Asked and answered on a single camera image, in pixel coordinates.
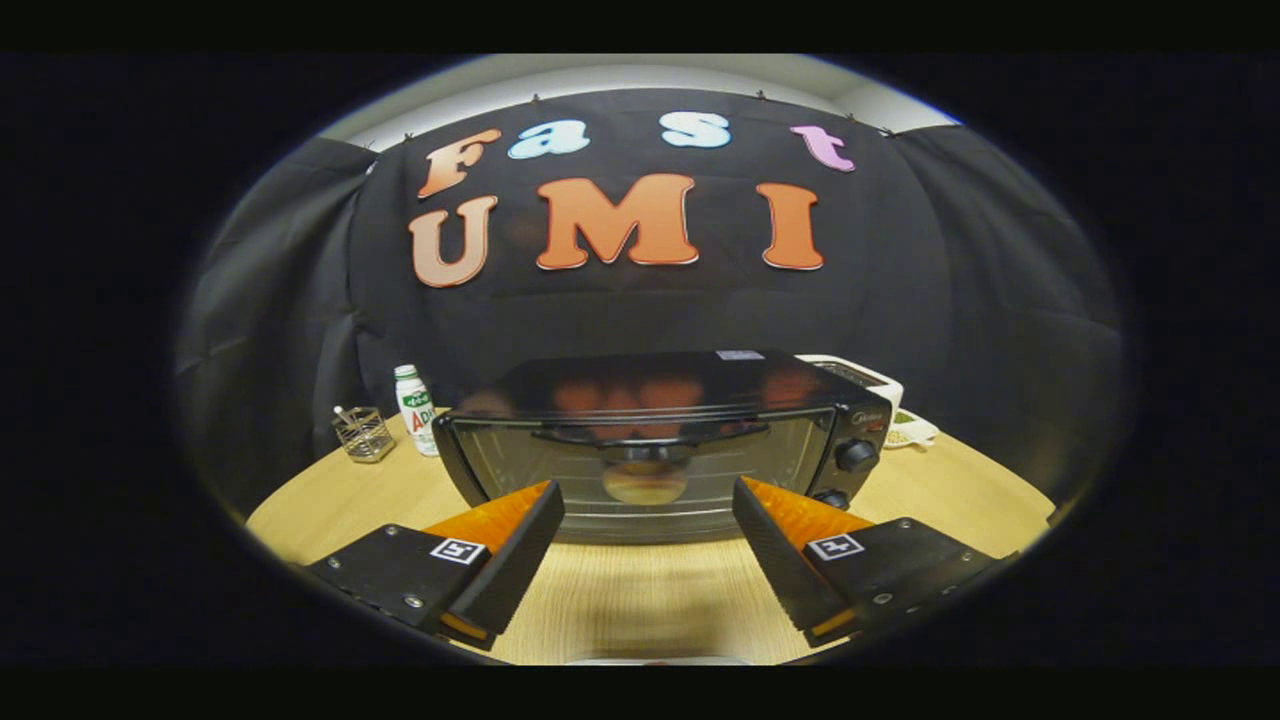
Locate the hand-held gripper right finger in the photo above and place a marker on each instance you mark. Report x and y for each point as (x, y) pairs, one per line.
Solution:
(775, 560)

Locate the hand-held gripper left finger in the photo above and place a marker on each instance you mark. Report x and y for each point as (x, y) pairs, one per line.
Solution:
(515, 565)

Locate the black toaster oven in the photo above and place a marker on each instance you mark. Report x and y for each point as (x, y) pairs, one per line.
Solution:
(650, 385)

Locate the white ceramic dish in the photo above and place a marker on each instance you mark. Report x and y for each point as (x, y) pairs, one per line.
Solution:
(655, 661)

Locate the white bottle green label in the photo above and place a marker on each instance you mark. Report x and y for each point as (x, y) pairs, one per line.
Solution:
(415, 410)

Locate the small white dish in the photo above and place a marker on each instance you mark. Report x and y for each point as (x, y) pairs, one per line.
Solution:
(912, 430)

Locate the white kitchen appliance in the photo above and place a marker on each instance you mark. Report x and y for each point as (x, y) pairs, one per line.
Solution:
(880, 380)

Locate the metal spoon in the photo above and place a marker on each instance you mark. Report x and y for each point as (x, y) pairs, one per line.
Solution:
(347, 415)

